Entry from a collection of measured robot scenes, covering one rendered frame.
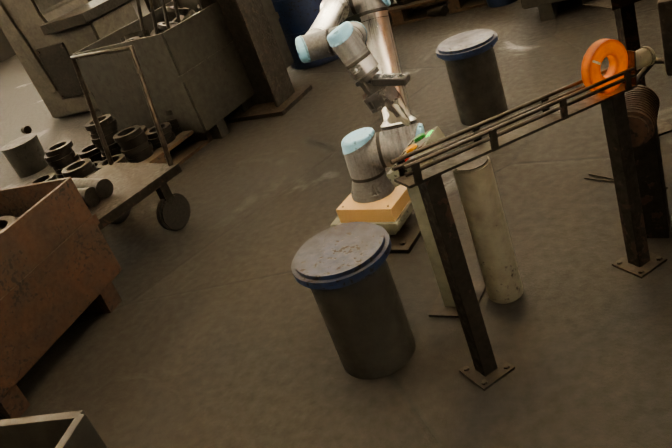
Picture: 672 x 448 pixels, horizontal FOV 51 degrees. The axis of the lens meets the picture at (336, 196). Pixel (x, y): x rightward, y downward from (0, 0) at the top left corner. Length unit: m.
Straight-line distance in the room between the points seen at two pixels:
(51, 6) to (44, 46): 0.38
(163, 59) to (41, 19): 2.64
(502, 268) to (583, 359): 0.39
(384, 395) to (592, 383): 0.61
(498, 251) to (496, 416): 0.54
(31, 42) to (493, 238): 5.84
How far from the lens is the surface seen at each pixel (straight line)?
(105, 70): 5.20
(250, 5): 5.01
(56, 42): 7.25
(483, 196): 2.23
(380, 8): 2.86
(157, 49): 4.78
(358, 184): 2.93
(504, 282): 2.40
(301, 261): 2.19
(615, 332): 2.28
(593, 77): 2.15
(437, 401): 2.19
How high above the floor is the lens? 1.49
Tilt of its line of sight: 25 degrees down
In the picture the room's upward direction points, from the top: 20 degrees counter-clockwise
